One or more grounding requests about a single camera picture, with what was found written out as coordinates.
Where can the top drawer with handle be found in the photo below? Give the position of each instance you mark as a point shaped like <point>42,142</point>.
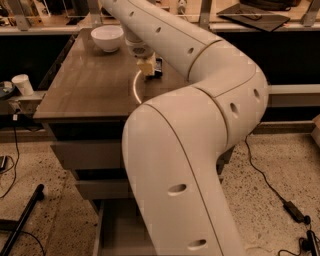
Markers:
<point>88,154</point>

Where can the white paper cup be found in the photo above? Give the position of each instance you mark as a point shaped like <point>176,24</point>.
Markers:
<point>23,84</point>

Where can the black plug bottom right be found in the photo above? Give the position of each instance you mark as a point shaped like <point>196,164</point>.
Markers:
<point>309,244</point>

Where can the black power adapter brick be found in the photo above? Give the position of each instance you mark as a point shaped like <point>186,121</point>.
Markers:
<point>293,211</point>

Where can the white gripper with vents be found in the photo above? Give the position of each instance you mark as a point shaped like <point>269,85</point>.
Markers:
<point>142,52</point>

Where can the black laptop on shelf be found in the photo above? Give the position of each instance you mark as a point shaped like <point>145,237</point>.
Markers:
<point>253,17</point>

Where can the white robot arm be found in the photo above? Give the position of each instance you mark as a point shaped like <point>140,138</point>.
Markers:
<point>171,143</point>

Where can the black metal stand leg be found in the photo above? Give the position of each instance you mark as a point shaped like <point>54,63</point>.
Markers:
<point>15,227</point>

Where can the dark round dish left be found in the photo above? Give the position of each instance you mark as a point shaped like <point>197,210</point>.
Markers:
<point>7,89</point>

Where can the dark blue rxbar wrapper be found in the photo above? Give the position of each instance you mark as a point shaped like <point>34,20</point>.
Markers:
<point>155,69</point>

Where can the open bottom drawer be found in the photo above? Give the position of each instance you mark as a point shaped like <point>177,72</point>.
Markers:
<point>121,231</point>

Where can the grey drawer cabinet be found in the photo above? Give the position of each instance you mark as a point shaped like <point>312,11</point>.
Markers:
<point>92,95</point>

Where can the white ceramic bowl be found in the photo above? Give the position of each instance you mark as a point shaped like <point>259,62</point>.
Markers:
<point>108,38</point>

